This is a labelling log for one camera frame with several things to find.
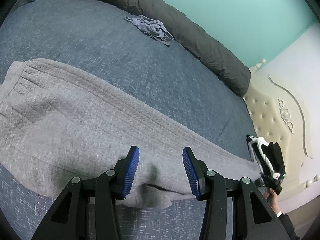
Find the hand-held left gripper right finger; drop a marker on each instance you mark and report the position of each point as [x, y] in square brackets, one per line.
[191, 172]

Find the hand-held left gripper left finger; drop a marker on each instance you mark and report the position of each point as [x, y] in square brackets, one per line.
[131, 172]

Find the grey knit sweater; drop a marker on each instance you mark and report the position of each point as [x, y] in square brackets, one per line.
[87, 120]

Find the person's right forearm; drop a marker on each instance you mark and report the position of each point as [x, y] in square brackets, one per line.
[287, 227]

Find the black white folded clothes stack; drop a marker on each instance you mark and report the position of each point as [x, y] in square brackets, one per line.
[271, 155]

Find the person's right hand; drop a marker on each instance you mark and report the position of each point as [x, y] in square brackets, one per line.
[272, 202]

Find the cream tufted headboard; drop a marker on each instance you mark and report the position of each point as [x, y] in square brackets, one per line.
[272, 120]

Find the dark grey rolled duvet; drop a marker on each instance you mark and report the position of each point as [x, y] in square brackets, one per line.
[175, 27]

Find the blue-grey crumpled shorts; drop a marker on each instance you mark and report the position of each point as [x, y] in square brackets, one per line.
[152, 27]

